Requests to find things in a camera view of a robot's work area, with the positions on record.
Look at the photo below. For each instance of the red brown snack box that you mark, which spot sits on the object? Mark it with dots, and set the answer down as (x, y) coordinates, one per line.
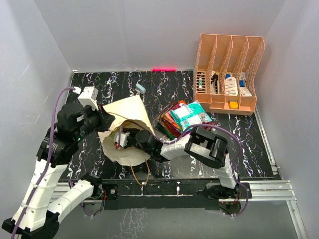
(158, 119)

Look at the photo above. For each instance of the pink tape strip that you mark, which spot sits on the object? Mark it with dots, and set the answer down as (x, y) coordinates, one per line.
(159, 69)

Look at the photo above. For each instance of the red Doritos chips bag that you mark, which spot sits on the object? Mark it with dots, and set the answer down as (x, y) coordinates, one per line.
(167, 125)

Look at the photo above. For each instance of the teal Fox's candy packet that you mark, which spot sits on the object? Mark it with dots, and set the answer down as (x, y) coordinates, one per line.
(190, 114)

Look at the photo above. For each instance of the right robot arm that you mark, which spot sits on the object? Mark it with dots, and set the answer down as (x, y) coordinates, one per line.
(207, 147)

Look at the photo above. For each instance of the colourful candy packet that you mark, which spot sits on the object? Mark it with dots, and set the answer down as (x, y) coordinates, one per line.
(176, 105)

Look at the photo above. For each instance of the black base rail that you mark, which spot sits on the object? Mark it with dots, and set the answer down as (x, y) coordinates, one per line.
(166, 194)

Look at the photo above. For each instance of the green chips bag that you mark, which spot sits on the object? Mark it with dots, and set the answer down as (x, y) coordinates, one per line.
(160, 128)

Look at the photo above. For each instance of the yellow sticky notes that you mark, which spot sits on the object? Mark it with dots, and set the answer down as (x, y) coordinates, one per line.
(233, 105)

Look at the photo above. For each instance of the white labelled bottle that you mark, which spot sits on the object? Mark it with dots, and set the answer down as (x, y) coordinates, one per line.
(230, 85)

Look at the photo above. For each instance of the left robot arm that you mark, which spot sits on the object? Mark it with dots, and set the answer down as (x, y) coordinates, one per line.
(38, 217)

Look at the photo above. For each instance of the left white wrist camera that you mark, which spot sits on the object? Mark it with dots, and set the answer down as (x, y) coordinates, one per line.
(87, 97)

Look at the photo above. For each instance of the purple snack packet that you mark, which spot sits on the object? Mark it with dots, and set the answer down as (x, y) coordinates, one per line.
(175, 132)

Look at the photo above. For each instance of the light blue stapler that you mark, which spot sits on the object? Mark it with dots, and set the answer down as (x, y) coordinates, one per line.
(140, 89)

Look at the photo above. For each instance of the orange desk organizer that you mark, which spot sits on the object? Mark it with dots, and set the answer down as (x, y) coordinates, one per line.
(222, 56)

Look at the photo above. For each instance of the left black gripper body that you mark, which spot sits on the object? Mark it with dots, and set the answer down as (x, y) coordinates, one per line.
(94, 120)

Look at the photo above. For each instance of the brown paper bag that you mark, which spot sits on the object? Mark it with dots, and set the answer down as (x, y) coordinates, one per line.
(131, 113)

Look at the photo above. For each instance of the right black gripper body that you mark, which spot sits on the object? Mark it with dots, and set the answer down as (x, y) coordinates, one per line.
(132, 140)

